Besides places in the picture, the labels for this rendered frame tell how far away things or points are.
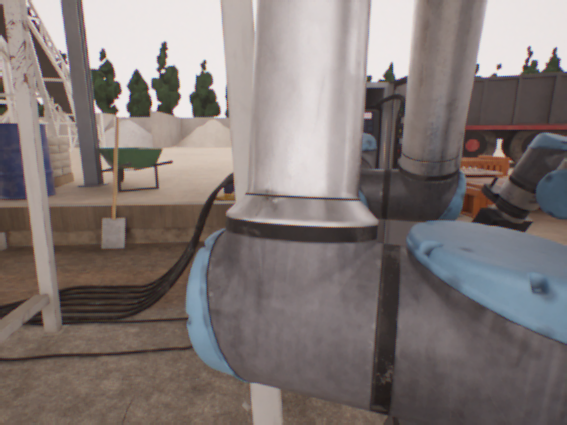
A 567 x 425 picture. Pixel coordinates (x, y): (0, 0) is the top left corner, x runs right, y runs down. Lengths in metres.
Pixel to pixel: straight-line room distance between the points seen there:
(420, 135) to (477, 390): 0.35
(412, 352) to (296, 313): 0.09
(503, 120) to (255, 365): 9.22
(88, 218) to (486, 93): 8.38
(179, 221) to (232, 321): 3.31
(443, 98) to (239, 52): 0.46
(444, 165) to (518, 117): 8.89
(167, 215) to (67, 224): 0.99
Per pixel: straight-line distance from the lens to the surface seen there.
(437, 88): 0.51
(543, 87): 9.53
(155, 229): 3.67
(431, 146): 0.53
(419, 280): 0.28
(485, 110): 9.39
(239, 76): 0.79
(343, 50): 0.31
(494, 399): 0.29
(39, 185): 2.06
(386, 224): 1.23
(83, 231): 3.93
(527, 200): 0.94
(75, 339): 2.23
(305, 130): 0.28
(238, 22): 0.83
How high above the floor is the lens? 1.07
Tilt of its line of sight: 13 degrees down
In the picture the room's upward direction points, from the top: straight up
